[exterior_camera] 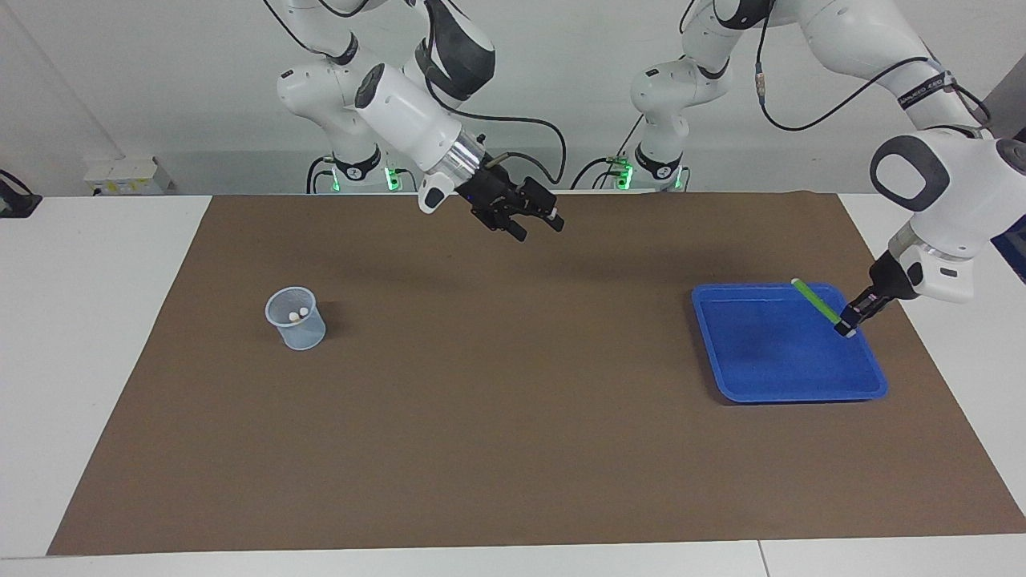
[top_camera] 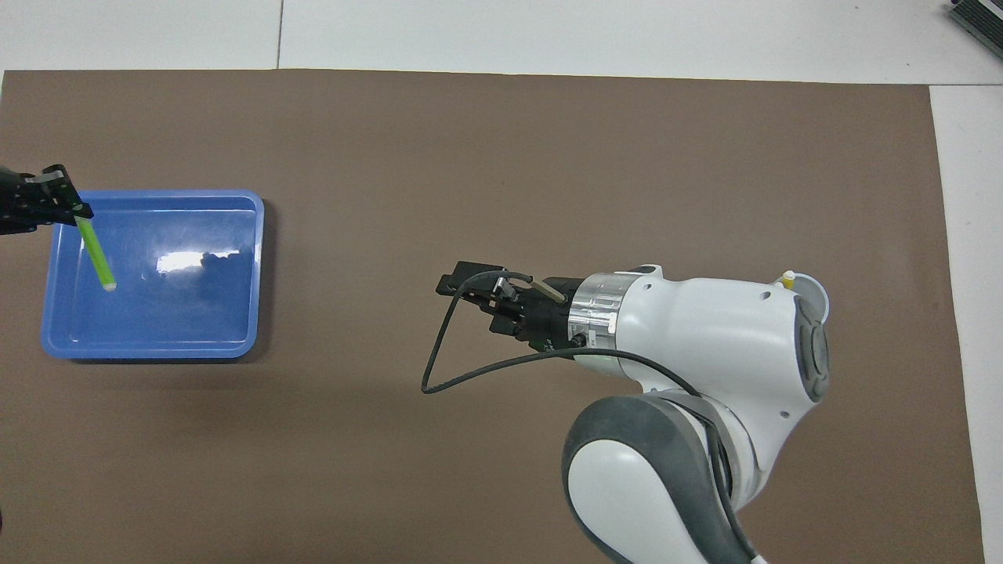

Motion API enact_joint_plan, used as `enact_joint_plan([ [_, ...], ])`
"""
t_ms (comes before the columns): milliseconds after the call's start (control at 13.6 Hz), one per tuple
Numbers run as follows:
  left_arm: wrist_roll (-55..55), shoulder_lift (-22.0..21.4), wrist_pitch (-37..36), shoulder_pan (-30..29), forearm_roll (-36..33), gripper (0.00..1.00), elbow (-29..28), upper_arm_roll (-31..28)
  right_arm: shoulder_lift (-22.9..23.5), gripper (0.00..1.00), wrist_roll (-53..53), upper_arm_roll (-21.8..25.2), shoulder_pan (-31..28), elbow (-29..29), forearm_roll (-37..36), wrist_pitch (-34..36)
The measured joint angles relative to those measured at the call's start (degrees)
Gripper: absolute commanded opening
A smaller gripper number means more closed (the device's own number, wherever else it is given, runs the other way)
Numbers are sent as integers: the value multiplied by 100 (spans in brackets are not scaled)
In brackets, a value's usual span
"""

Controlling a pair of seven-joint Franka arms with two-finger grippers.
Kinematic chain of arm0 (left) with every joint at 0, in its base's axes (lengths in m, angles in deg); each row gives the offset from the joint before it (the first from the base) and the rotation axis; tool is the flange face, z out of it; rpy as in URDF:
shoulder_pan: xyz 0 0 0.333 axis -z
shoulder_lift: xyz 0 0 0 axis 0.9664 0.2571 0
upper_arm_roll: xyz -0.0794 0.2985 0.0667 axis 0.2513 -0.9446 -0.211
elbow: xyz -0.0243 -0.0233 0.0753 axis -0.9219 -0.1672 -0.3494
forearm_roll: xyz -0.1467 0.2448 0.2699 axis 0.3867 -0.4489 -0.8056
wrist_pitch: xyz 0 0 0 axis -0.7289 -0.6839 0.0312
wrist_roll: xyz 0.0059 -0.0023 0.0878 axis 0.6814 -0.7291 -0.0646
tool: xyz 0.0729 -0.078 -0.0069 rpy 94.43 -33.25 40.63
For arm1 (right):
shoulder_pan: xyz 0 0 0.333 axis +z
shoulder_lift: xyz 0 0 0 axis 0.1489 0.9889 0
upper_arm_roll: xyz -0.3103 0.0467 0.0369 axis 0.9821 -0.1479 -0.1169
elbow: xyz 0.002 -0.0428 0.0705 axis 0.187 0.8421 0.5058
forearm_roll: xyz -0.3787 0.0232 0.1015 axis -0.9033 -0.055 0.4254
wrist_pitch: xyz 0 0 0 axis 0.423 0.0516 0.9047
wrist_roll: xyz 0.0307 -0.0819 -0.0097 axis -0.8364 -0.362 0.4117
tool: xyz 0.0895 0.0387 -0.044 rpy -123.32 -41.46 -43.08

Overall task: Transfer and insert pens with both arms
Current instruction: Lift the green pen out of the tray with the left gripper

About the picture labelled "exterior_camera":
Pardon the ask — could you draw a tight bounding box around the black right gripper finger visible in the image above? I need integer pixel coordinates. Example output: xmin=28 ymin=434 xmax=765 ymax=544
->
xmin=473 ymin=205 xmax=529 ymax=244
xmin=519 ymin=178 xmax=566 ymax=234

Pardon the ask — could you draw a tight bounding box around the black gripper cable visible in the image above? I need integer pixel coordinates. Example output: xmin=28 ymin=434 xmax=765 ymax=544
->
xmin=678 ymin=0 xmax=993 ymax=133
xmin=263 ymin=0 xmax=568 ymax=189

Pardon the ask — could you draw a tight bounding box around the blue crate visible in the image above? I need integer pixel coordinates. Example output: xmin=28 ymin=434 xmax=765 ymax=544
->
xmin=992 ymin=232 xmax=1026 ymax=283

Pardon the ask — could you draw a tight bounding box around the brown table mat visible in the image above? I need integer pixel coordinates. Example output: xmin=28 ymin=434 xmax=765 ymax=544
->
xmin=46 ymin=191 xmax=1026 ymax=556

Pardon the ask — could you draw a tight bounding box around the blue plastic tray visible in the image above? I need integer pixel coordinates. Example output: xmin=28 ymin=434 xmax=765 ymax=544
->
xmin=691 ymin=282 xmax=889 ymax=404

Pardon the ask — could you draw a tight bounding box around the black clamp mount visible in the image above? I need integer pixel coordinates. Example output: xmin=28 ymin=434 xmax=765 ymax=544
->
xmin=0 ymin=170 xmax=42 ymax=219

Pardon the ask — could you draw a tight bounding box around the translucent plastic cup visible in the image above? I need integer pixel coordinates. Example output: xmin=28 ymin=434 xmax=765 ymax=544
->
xmin=265 ymin=286 xmax=327 ymax=351

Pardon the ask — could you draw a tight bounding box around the white power strip box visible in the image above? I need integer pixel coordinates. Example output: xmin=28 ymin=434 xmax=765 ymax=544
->
xmin=83 ymin=155 xmax=172 ymax=196

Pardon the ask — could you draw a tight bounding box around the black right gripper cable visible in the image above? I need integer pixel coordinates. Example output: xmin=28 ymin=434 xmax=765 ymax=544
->
xmin=263 ymin=0 xmax=568 ymax=189

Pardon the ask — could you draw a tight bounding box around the green marker pen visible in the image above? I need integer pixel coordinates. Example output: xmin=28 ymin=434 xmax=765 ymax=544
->
xmin=790 ymin=277 xmax=846 ymax=328

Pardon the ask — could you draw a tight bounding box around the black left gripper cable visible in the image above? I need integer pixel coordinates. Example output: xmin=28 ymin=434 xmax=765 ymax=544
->
xmin=678 ymin=0 xmax=993 ymax=133

